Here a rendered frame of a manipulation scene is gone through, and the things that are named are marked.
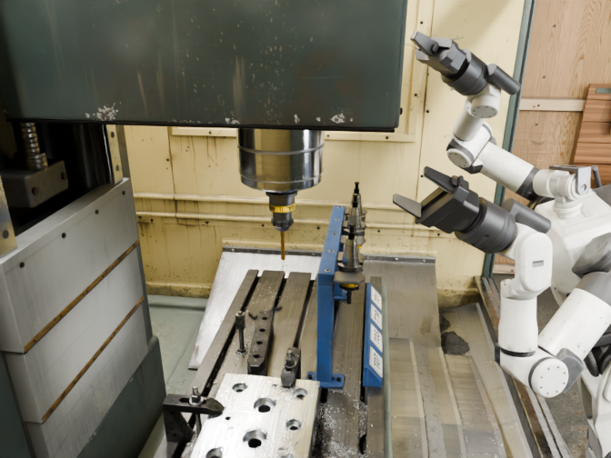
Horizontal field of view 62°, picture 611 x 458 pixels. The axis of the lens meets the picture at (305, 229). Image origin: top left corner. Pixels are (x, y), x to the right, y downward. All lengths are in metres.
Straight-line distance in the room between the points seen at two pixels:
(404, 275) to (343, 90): 1.38
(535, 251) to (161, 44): 0.72
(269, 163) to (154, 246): 1.50
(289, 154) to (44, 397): 0.66
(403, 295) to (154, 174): 1.12
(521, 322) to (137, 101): 0.79
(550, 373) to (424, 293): 1.01
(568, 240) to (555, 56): 2.52
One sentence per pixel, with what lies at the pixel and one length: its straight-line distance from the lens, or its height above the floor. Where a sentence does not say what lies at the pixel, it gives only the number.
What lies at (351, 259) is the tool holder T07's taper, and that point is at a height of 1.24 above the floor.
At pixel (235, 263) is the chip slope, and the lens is 2.15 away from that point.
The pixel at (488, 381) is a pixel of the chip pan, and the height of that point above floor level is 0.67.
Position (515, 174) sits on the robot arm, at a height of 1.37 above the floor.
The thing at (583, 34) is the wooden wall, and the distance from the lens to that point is 3.75.
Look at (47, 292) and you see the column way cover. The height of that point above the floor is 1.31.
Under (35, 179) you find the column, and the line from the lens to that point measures 1.11.
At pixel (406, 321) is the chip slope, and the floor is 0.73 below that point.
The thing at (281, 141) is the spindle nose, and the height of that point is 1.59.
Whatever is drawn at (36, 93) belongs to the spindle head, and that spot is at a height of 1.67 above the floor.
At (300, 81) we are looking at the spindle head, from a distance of 0.79.
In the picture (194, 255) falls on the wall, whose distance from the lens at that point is 2.27.
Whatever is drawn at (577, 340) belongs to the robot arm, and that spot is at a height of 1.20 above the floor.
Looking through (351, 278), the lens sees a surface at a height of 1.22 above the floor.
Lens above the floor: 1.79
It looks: 23 degrees down
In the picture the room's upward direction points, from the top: straight up
